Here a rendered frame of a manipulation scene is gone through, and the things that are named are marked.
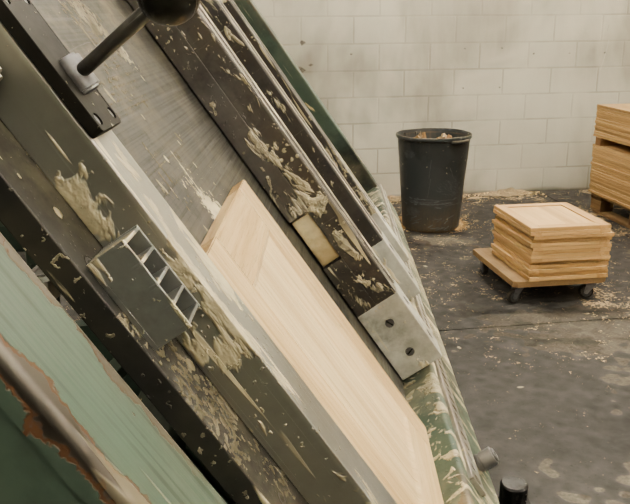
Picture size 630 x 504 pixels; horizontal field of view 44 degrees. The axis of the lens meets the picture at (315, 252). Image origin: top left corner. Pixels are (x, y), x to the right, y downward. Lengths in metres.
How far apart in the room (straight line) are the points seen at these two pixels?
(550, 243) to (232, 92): 3.09
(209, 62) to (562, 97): 5.74
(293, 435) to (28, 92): 0.29
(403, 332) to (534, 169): 5.59
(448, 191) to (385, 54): 1.40
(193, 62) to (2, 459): 0.83
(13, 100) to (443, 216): 4.86
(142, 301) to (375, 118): 5.74
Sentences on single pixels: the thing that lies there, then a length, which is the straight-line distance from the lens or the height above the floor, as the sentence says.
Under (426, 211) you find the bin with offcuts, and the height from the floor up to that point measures 0.15.
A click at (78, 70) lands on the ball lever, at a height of 1.38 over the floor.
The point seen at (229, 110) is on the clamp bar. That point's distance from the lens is 1.10.
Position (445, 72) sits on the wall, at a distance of 6.33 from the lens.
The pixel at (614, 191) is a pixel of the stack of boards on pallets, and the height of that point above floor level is 0.22.
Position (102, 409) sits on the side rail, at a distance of 0.33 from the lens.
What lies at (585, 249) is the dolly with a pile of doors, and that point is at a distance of 4.15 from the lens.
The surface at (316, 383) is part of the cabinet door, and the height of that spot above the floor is 1.10.
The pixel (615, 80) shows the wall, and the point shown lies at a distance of 6.92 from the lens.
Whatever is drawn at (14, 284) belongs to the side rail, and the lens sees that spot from 0.33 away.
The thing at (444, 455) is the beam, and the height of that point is 0.90.
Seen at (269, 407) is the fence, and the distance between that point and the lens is 0.57.
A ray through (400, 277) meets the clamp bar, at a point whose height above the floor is 0.95.
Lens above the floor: 1.42
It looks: 17 degrees down
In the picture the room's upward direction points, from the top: straight up
